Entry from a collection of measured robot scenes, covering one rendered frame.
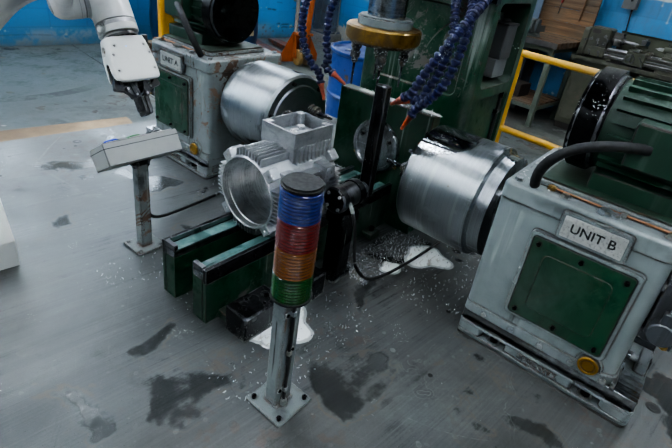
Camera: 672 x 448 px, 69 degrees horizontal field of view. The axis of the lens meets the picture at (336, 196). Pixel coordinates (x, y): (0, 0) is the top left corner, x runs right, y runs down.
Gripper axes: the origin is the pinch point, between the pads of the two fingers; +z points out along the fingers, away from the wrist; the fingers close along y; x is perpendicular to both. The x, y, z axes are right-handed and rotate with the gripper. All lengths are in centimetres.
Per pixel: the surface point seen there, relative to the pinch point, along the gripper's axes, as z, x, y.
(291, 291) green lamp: 38, -49, -15
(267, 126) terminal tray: 12.6, -23.0, 12.5
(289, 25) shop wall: -172, 446, 531
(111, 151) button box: 8.5, -3.5, -12.0
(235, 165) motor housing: 18.4, -15.0, 7.4
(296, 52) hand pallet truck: -98, 334, 409
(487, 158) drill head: 32, -57, 36
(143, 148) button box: 9.3, -3.5, -5.3
